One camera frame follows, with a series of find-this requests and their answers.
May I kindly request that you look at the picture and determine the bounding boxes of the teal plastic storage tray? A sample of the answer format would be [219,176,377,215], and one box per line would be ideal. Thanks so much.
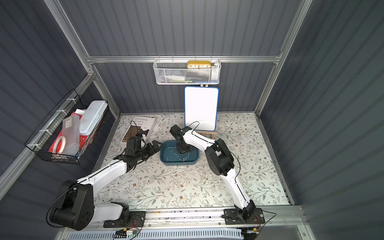
[160,140,199,166]

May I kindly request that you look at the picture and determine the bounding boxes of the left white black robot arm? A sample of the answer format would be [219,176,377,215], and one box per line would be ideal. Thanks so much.
[46,136,162,231]

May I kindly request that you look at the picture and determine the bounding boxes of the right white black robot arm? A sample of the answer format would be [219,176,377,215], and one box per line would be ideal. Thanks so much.
[170,125,256,223]

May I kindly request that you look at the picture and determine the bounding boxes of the interior design trends book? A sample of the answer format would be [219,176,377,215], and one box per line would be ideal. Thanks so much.
[121,116,156,146]

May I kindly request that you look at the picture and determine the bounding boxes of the wooden easel stand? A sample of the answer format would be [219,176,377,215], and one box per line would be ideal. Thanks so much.
[199,131,218,140]

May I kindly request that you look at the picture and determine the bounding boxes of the floral patterned table mat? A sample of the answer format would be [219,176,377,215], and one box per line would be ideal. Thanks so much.
[94,113,290,209]

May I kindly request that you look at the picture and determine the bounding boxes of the white plastic case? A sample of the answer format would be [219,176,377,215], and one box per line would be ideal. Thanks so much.
[79,100,108,136]

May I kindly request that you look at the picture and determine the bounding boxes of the white marker pen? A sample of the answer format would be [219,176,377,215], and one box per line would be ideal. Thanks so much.
[165,75,193,83]

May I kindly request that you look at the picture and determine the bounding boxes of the translucent plastic container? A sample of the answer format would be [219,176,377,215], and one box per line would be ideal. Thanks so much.
[62,114,80,156]

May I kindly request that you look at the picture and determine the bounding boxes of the white tape roll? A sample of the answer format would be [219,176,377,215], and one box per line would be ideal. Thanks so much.
[52,136,66,154]

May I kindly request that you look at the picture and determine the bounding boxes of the yellow clock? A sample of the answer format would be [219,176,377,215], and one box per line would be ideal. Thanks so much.
[187,60,212,69]

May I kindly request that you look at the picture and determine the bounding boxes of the white board with blue frame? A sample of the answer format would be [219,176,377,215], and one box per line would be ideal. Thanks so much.
[184,86,220,132]

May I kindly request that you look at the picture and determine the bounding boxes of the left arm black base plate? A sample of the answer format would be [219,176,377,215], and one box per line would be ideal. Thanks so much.
[103,211,146,229]

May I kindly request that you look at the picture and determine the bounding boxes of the aluminium front rail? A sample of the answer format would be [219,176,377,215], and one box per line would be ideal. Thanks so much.
[59,205,307,232]

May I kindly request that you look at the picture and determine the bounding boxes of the white wire mesh basket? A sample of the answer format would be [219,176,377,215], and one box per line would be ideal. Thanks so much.
[153,59,222,86]

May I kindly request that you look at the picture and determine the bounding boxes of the black wire wall basket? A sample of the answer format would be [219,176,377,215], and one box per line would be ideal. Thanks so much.
[25,91,115,165]

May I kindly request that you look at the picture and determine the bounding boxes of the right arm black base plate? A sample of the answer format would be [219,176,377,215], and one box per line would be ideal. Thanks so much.
[221,208,266,225]

